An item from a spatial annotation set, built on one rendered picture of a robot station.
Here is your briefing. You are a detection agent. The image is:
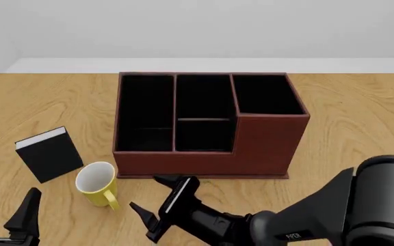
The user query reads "black book with white pages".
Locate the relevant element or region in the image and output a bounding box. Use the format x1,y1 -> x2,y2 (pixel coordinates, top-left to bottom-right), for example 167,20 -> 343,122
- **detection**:
14,125 -> 85,185

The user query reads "yellow and white mug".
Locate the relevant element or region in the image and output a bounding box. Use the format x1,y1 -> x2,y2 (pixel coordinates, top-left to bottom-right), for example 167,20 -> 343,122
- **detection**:
75,161 -> 120,211

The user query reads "red-brown desk caddy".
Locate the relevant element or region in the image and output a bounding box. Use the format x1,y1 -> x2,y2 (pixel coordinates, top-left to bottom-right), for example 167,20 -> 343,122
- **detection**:
112,72 -> 311,180

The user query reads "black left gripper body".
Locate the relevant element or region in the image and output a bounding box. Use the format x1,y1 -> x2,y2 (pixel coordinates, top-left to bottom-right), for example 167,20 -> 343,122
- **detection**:
0,236 -> 41,246

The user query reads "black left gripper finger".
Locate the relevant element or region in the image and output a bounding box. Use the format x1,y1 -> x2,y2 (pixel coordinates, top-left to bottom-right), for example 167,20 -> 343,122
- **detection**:
3,187 -> 42,240

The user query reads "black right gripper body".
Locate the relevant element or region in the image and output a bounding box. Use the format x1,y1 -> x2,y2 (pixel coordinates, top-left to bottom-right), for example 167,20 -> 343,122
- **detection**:
145,175 -> 203,243

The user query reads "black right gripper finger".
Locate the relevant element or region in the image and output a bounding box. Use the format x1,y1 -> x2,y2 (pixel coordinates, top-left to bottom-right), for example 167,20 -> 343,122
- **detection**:
129,201 -> 161,233
153,174 -> 185,192

